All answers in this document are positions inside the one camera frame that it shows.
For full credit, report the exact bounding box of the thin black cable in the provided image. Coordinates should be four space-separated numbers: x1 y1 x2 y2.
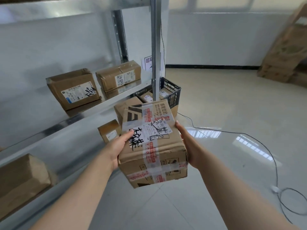
159 21 307 224

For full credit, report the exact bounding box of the person's left forearm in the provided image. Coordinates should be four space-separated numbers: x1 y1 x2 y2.
31 146 114 230

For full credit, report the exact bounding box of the metal shelving rack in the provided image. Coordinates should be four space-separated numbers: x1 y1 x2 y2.
0 0 169 230

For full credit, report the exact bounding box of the large cardboard box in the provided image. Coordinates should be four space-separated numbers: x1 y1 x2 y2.
0 153 52 221

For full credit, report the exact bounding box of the white printed notice sheet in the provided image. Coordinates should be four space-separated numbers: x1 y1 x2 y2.
141 55 154 71

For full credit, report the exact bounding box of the cardboard box with glass symbol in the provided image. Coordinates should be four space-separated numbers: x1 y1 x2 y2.
139 91 154 103

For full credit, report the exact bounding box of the box with black logo tape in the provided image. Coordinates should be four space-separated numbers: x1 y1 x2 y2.
118 99 188 189

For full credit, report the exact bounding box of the person's right hand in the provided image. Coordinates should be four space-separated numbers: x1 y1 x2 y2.
175 121 205 170

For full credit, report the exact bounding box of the dark-framed window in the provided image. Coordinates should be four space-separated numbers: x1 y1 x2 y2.
168 0 307 15

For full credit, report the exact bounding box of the box with red-yellow tape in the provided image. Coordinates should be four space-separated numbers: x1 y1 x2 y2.
114 96 144 125

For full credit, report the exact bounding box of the person's left hand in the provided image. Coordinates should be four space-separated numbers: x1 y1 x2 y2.
103 129 135 171

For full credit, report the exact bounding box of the small glossy-taped cardboard box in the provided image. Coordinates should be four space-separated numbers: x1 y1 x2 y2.
98 119 122 144

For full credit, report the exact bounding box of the black plastic crate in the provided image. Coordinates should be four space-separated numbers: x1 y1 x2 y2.
135 77 182 109

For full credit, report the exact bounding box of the brown parcel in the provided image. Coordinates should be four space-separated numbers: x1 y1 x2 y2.
46 68 102 111

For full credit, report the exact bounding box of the box 5288 label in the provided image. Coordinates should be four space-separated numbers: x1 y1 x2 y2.
96 60 142 93

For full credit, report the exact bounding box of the person's right forearm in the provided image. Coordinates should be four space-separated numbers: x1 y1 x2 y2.
194 149 300 230

